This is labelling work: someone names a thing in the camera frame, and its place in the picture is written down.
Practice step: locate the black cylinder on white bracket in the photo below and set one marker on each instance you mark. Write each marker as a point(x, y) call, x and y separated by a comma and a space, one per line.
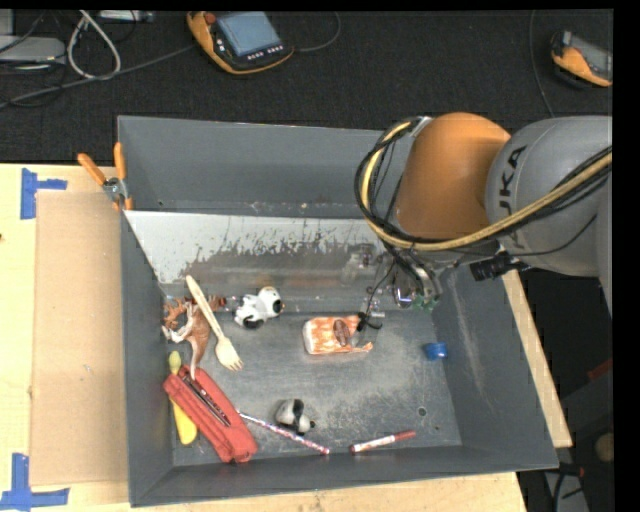
point(489, 269)

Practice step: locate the red zipped case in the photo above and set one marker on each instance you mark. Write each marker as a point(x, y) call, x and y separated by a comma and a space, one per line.
point(210, 415)

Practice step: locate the grey metal bin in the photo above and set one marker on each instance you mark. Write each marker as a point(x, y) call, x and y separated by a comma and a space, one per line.
point(350, 395)

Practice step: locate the red and white marker pen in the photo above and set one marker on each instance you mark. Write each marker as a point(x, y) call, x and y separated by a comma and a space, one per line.
point(382, 441)

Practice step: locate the brown cardboard board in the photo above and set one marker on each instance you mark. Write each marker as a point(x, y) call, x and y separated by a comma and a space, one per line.
point(75, 325)

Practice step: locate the pale wooden fork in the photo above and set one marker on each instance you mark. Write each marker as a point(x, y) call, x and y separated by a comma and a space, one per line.
point(215, 325)

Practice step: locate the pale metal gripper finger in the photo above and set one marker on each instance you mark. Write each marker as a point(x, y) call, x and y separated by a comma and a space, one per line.
point(372, 316)
point(361, 267)

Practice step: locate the white and black toy dog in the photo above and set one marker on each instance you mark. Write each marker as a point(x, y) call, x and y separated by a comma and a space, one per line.
point(257, 307)

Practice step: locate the blue bottle cap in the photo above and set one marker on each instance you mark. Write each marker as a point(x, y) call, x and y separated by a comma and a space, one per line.
point(435, 350)

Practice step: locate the black and white toy panda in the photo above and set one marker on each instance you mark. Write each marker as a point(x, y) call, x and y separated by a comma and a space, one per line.
point(292, 415)

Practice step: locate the orange and white packet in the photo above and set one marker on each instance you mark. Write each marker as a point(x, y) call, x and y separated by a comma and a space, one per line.
point(322, 336)

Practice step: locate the pink striped pencil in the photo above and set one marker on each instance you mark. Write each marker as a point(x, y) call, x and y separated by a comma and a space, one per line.
point(285, 433)

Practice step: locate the brown toy dinosaur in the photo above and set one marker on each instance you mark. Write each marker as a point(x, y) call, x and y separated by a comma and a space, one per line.
point(197, 332)

